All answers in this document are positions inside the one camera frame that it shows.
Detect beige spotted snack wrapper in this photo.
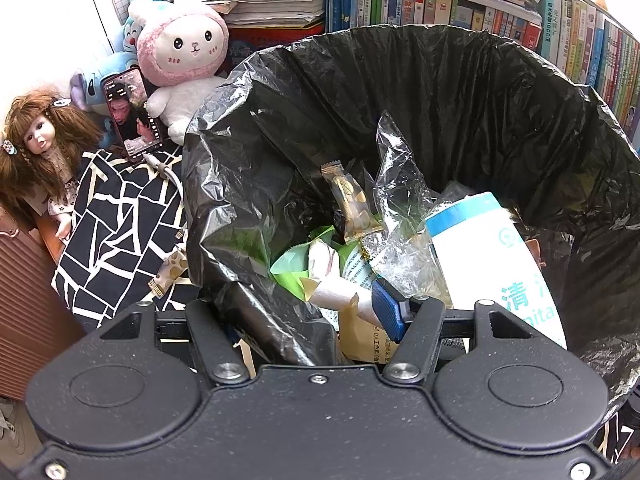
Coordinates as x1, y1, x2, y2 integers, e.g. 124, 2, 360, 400
149, 249, 190, 298

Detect brown ribbed suitcase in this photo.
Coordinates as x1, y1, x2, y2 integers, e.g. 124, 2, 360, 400
0, 205, 88, 403

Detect smartphone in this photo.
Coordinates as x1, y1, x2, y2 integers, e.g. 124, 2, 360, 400
101, 66, 168, 163

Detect white blue tissue pack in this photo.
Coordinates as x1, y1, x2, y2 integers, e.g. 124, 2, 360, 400
425, 191, 568, 351

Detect clear plastic wrap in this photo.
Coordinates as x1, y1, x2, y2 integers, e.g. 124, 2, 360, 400
370, 110, 476, 306

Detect black white patterned cloth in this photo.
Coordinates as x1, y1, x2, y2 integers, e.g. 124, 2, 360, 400
51, 149, 640, 468

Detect brown-haired doll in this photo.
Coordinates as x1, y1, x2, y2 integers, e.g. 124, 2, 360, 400
0, 89, 106, 241

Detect green snack bag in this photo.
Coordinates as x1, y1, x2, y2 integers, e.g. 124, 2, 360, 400
270, 225, 376, 301

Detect red blue box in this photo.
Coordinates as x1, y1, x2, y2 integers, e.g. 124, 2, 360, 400
227, 22, 328, 68

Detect blue plush with purple ears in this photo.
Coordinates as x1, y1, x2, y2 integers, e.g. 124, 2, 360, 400
70, 52, 141, 148

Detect white charging cable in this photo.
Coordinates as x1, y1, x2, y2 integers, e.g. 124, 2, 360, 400
142, 152, 190, 241

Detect black trash bin with bag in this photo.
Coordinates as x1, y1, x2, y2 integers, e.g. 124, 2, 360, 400
181, 24, 640, 411

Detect brown paper packet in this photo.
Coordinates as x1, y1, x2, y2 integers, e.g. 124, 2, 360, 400
337, 302, 401, 366

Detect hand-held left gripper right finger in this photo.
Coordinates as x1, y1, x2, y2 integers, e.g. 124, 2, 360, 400
370, 277, 545, 387

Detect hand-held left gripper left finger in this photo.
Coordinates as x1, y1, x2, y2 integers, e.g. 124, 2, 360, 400
94, 297, 252, 387

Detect gold snack wrapper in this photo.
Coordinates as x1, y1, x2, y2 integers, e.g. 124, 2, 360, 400
320, 159, 386, 241

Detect pink white bunny plush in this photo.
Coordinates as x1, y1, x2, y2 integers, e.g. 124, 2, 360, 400
127, 0, 231, 146

